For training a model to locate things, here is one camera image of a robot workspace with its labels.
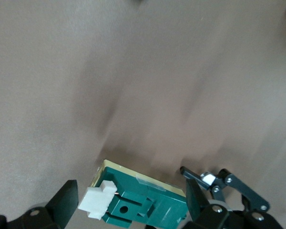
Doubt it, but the green load switch white lever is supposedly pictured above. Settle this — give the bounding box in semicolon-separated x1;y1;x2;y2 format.
78;159;188;229

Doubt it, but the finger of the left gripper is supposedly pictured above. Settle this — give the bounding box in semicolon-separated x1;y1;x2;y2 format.
180;166;270;212

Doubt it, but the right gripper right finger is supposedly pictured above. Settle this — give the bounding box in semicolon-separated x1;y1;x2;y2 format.
184;178;281;229

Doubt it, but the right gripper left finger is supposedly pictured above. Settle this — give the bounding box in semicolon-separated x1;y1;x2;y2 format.
0;179;80;229

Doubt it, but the brown paper table cover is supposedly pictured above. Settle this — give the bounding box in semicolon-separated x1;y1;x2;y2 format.
0;0;286;229

